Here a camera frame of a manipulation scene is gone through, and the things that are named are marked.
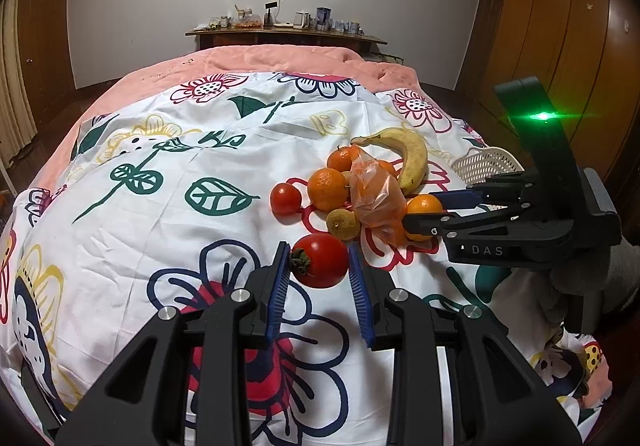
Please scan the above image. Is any pink quilt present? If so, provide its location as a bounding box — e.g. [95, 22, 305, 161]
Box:
[30, 45, 421, 189]

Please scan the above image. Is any wooden door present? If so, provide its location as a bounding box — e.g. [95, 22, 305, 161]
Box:
[17, 0, 76, 127]

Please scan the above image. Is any large red tomato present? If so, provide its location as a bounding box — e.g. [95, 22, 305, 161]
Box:
[290, 233, 349, 289]

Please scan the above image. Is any small red tomato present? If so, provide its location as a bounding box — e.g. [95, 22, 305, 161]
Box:
[270, 183, 302, 216]

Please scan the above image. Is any grey gloved hand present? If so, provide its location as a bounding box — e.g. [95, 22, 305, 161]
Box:
[536, 238, 639, 336]

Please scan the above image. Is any glass kettle on desk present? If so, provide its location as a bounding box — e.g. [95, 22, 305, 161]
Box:
[293, 11, 311, 30]

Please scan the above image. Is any black tracker mount green light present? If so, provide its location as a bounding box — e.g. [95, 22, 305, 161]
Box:
[495, 76, 576, 176]

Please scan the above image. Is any wooden desk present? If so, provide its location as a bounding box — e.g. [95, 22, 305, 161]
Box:
[186, 28, 386, 56]

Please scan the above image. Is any wooden wardrobe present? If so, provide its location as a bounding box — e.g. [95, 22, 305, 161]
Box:
[456, 0, 639, 177]

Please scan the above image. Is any orange plastic snack bag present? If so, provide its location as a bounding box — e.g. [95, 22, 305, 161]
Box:
[349, 149, 407, 247]

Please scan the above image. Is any white floral bed sheet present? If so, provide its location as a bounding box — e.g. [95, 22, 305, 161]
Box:
[1, 73, 604, 445]

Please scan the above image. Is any yellow-green lime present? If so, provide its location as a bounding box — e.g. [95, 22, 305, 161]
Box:
[326, 209, 360, 241]

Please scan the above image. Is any large orange mandarin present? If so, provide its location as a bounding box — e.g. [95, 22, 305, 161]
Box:
[307, 169, 348, 212]

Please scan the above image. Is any white plastic basket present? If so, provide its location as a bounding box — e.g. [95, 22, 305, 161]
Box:
[450, 147, 524, 186]

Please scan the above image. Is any yellow banana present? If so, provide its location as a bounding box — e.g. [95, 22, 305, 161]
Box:
[350, 127, 428, 195]

